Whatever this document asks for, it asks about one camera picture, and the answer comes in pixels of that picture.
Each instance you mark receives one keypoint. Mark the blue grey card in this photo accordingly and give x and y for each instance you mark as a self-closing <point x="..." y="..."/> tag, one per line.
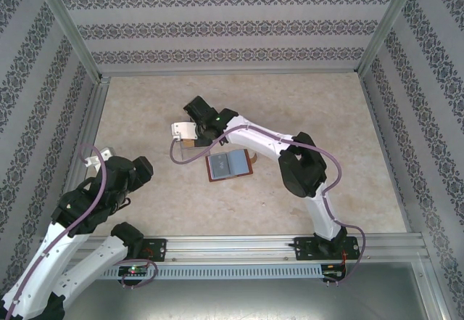
<point x="240" y="162"/>

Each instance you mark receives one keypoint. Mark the aluminium side floor rail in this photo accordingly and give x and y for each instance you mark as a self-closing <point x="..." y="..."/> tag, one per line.
<point x="96" y="117"/>

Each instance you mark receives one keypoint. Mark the silver VIP card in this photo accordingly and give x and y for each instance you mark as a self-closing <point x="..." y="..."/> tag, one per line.
<point x="220" y="165"/>

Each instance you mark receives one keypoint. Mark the small brown block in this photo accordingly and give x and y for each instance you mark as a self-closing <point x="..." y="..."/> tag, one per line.
<point x="188" y="143"/>

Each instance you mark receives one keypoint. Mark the brown leather card holder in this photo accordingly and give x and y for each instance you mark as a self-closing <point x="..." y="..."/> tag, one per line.
<point x="208" y="167"/>

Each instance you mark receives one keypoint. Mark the green controller board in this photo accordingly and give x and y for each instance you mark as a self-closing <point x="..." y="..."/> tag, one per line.
<point x="134" y="270"/>
<point x="333" y="273"/>

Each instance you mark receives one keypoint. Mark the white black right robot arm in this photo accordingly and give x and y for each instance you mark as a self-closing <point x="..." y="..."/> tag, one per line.
<point x="261" y="142"/>

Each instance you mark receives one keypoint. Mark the aluminium front mounting rail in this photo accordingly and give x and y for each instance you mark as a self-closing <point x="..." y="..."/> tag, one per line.
<point x="232" y="244"/>

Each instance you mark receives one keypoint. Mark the grey metal shelf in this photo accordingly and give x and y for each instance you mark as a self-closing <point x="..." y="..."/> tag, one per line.
<point x="253" y="298"/>

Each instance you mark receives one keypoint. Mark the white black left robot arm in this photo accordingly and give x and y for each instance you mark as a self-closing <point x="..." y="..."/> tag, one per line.
<point x="40" y="262"/>

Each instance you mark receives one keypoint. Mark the aluminium frame post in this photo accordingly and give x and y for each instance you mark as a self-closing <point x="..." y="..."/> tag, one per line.
<point x="69" y="26"/>
<point x="431" y="280"/>
<point x="388" y="26"/>

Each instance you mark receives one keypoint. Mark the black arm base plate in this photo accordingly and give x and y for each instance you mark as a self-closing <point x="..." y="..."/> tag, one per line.
<point x="304" y="249"/>
<point x="156" y="249"/>

